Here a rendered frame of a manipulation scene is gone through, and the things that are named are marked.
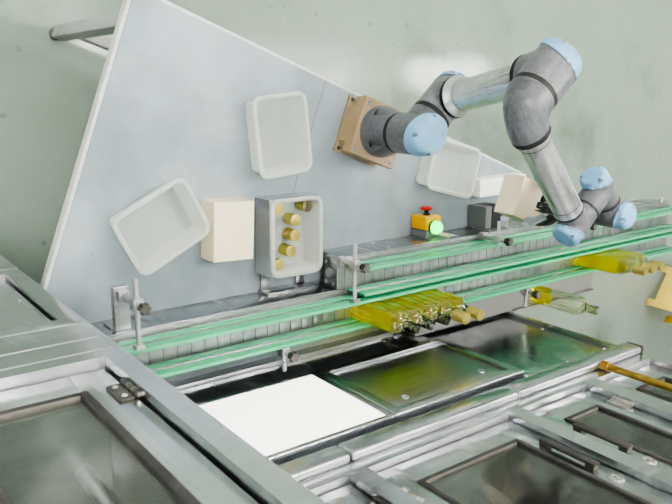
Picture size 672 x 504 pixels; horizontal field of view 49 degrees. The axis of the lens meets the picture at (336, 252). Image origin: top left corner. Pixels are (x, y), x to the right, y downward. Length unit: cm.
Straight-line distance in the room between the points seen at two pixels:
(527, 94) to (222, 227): 84
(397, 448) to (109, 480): 92
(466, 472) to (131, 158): 109
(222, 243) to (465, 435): 79
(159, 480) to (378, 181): 160
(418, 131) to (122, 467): 134
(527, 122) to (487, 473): 78
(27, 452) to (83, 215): 97
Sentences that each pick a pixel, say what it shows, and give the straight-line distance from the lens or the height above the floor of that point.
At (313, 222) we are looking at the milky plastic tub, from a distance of 213.
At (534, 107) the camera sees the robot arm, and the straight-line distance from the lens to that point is 172.
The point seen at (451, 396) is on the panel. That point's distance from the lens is 191.
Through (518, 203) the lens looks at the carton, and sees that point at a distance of 225.
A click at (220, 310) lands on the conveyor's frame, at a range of 197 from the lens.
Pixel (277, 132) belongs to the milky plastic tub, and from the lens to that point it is 210.
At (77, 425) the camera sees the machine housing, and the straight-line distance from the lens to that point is 105.
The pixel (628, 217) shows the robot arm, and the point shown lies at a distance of 209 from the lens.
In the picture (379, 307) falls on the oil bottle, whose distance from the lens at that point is 209.
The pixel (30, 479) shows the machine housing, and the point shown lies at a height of 171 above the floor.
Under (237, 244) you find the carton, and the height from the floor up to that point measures 83.
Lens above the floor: 252
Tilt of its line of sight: 51 degrees down
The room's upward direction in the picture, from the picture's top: 107 degrees clockwise
